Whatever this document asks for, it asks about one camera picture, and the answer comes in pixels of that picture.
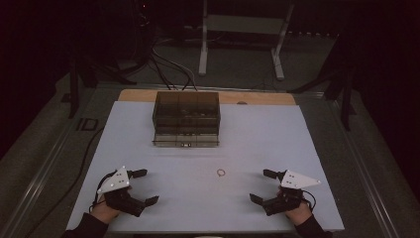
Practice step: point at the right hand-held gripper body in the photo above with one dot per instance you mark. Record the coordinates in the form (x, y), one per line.
(295, 181)

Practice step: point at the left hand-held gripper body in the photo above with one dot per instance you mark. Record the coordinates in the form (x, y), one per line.
(115, 183)

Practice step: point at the person's left hand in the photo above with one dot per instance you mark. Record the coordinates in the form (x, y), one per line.
(104, 213)

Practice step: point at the person's right hand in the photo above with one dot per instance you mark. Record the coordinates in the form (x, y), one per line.
(300, 214)

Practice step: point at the white board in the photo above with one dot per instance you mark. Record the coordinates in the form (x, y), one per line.
(198, 201)

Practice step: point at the smoked transparent drawer box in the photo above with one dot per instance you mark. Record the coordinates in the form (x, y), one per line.
(186, 115)

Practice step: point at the black stand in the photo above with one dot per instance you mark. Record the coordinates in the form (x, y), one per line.
(345, 95)
(73, 89)

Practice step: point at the white metal stand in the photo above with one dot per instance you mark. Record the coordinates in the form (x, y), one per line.
(204, 39)

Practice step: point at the metal floor rail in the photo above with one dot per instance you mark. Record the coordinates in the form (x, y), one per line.
(46, 172)
(363, 172)

